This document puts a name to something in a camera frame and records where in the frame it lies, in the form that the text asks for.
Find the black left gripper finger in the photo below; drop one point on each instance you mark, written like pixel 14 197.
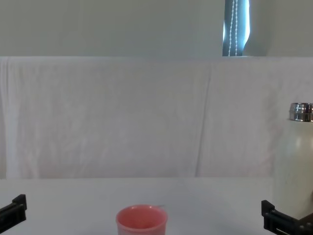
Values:
pixel 19 208

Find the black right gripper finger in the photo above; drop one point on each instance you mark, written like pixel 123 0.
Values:
pixel 269 218

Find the white table cloth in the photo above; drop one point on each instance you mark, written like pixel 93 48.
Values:
pixel 73 208

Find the cream vacuum bottle steel neck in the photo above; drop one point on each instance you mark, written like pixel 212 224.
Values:
pixel 293 159

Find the pink plastic cup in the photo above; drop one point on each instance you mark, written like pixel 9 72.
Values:
pixel 141 220

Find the white draped sheet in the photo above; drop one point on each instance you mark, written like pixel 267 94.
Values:
pixel 122 117

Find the pale white curtain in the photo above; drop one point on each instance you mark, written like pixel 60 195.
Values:
pixel 110 27

